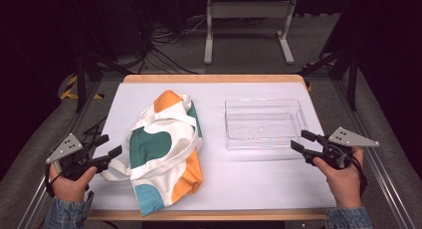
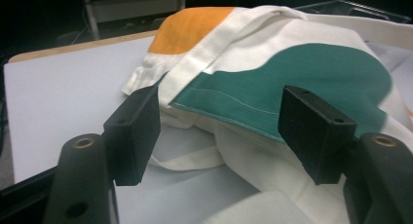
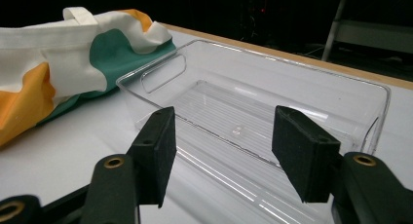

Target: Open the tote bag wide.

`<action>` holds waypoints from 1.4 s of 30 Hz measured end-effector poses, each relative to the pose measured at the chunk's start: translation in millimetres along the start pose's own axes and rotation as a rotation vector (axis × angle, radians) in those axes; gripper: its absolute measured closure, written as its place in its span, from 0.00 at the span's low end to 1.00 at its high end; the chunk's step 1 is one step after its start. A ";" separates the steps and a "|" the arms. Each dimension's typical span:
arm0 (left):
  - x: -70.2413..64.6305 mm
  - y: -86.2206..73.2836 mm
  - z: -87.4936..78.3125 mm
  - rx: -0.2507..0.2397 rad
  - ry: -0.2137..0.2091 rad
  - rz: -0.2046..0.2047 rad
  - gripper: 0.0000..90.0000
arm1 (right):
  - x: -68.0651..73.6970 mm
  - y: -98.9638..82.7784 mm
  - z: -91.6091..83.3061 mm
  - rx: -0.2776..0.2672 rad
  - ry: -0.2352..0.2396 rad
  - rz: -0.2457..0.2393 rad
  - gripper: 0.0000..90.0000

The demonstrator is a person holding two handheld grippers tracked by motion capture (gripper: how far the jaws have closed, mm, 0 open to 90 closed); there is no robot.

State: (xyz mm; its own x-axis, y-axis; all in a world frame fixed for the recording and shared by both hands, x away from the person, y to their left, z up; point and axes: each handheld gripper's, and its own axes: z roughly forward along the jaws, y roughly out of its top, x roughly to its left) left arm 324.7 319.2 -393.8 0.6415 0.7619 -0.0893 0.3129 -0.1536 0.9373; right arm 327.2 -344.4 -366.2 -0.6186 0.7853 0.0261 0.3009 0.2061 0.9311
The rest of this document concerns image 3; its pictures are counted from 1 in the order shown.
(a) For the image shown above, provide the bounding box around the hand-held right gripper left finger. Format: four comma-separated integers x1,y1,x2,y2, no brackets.
128,106,178,208

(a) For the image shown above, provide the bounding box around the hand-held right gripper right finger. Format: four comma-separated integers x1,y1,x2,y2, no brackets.
272,105,342,204

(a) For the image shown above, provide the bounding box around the clear plastic container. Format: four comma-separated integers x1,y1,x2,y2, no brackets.
115,38,392,224

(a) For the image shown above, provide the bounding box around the white green orange tote bag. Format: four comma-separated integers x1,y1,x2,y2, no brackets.
0,7,177,149

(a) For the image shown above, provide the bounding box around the white metal frame stand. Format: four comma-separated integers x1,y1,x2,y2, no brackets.
320,0,413,62

